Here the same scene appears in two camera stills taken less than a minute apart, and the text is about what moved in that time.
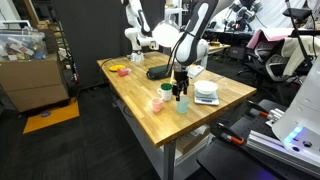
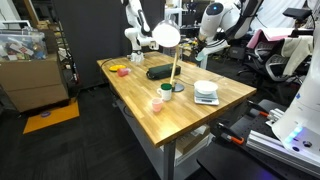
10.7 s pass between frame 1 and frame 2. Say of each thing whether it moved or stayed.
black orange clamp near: stayed
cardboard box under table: stayed
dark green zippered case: stayed
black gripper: moved
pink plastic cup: stayed
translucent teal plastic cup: moved
